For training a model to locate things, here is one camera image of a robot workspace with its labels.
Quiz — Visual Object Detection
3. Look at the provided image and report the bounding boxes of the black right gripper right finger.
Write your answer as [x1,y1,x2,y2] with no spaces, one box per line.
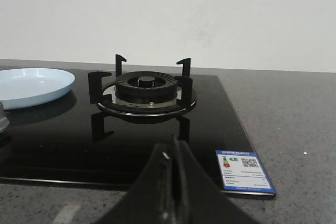
[173,137,258,223]

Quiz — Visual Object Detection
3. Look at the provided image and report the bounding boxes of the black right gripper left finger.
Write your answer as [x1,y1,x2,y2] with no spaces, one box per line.
[97,144,175,223]

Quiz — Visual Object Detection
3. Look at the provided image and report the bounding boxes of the light blue plate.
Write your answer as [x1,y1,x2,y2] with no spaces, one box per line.
[1,68,76,110]

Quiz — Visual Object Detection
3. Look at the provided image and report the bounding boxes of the blue energy label sticker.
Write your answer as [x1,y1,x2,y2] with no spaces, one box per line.
[216,150,276,196]

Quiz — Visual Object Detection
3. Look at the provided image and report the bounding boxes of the black glass gas cooktop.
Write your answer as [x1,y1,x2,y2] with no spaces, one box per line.
[0,67,277,200]

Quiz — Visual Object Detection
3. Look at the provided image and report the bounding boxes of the right black gas burner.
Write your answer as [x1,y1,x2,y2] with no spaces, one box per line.
[88,55,196,118]

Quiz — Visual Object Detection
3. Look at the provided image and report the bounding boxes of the silver right stove knob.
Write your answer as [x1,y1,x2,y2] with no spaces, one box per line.
[0,102,9,133]

